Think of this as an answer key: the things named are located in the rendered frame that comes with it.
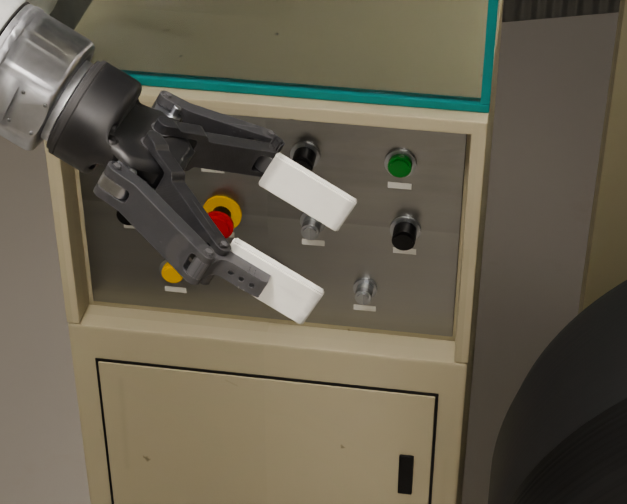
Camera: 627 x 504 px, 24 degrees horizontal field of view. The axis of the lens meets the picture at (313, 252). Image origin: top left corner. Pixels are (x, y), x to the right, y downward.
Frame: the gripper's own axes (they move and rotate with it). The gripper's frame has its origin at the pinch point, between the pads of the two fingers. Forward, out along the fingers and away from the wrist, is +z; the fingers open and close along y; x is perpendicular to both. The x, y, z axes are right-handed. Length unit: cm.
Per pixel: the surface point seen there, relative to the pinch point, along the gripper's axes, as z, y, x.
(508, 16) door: 50, -361, -98
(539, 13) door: 58, -365, -93
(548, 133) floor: 69, -294, -98
